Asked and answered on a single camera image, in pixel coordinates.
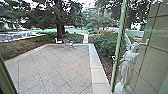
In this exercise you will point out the green framed glass door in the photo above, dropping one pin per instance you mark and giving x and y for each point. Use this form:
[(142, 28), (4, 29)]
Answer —
[(146, 50)]

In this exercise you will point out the dark tree trunk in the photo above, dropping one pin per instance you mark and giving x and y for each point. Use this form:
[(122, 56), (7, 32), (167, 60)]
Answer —
[(61, 29)]

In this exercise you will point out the white garden statue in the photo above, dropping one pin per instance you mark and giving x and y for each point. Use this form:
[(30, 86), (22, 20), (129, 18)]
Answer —
[(127, 65)]

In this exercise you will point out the green framed glass window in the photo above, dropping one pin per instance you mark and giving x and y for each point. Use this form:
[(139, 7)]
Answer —
[(6, 80)]

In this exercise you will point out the small metal garden table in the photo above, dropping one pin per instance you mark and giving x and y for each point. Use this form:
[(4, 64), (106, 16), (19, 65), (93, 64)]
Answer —
[(72, 44)]

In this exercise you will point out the green garden shrub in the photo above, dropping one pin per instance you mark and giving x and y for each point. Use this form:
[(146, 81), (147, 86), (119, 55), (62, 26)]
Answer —
[(105, 43)]

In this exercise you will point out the white garden chair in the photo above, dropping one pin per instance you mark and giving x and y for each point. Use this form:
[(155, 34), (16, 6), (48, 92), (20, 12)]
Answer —
[(58, 41)]

